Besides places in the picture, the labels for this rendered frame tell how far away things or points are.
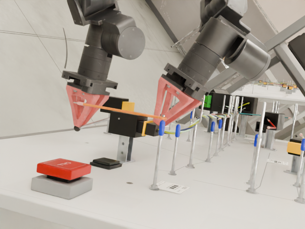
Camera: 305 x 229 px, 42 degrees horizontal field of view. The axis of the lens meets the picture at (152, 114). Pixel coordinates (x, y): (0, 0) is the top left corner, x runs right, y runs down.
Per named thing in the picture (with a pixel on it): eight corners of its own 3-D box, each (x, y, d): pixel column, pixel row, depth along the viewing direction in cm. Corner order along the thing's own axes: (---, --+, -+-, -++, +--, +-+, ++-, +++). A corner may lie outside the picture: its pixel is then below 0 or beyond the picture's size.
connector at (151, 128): (136, 129, 73) (139, 119, 72) (161, 135, 71) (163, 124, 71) (130, 130, 70) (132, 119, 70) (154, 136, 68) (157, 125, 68)
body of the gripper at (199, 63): (206, 99, 73) (229, 65, 72) (191, 92, 63) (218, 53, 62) (178, 80, 75) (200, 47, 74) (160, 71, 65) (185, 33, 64)
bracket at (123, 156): (124, 158, 75) (127, 132, 74) (135, 161, 74) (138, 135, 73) (111, 161, 71) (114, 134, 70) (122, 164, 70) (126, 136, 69)
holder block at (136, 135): (119, 131, 75) (122, 110, 75) (145, 136, 73) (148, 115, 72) (107, 132, 71) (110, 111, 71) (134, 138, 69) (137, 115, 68)
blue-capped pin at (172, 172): (169, 172, 68) (176, 123, 67) (178, 174, 67) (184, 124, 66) (166, 174, 66) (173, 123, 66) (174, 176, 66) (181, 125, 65)
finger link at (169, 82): (179, 135, 72) (208, 92, 71) (166, 134, 65) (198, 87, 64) (151, 114, 74) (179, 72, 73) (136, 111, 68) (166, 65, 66)
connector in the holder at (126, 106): (127, 112, 108) (128, 101, 108) (133, 112, 107) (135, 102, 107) (120, 112, 104) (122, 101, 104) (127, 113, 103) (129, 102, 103)
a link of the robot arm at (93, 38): (111, 20, 78) (86, 12, 74) (131, 24, 73) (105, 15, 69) (102, 54, 79) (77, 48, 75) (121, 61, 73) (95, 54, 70)
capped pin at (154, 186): (149, 186, 57) (158, 113, 56) (159, 188, 57) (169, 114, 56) (148, 189, 55) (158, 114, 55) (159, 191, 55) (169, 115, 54)
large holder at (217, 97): (243, 136, 144) (248, 97, 143) (207, 134, 134) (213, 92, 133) (230, 132, 149) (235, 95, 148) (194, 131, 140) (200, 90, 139)
